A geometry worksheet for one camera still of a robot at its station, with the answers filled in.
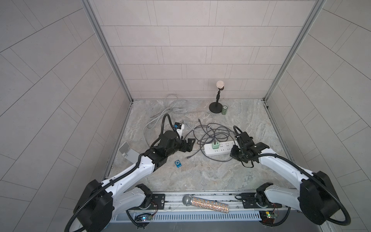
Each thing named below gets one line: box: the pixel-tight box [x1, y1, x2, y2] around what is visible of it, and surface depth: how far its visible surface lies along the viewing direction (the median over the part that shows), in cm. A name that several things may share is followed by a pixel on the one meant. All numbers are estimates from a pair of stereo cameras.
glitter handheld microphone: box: [182, 193, 230, 214], surface depth 69 cm
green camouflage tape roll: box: [221, 105, 228, 116], surface depth 107 cm
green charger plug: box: [212, 141, 220, 150], surface depth 87 cm
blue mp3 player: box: [174, 159, 183, 169], surface depth 85 cm
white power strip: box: [203, 140, 235, 157], surface depth 88 cm
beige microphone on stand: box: [208, 80, 225, 114], surface depth 111 cm
